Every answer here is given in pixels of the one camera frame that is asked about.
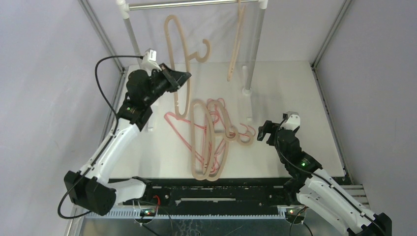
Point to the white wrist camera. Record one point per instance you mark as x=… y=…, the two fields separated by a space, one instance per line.
x=149 y=61
x=291 y=121

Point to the circuit board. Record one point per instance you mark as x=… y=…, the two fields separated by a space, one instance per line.
x=151 y=212
x=292 y=213

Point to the aluminium frame post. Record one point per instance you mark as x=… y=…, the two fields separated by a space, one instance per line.
x=341 y=15
x=117 y=81

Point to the left aluminium frame post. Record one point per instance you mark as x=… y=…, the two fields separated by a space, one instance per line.
x=117 y=81

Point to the left circuit board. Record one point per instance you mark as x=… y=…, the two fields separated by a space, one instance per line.
x=151 y=212

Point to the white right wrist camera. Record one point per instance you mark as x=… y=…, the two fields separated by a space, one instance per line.
x=291 y=121

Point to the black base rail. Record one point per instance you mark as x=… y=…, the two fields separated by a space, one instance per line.
x=225 y=197

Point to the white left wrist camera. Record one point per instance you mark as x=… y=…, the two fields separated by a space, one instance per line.
x=149 y=61

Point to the right circuit board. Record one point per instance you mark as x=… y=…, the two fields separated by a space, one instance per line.
x=292 y=213

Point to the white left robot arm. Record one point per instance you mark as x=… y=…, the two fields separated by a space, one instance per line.
x=90 y=187

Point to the right aluminium frame post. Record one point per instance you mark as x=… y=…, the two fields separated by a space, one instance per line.
x=341 y=15

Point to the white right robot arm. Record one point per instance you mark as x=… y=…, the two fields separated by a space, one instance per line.
x=311 y=186

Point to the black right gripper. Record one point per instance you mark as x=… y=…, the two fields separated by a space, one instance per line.
x=272 y=132

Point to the pink wire hanger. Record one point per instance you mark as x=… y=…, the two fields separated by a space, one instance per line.
x=200 y=158
x=219 y=115
x=219 y=153

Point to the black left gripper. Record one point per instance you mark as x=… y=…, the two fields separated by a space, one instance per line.
x=179 y=77

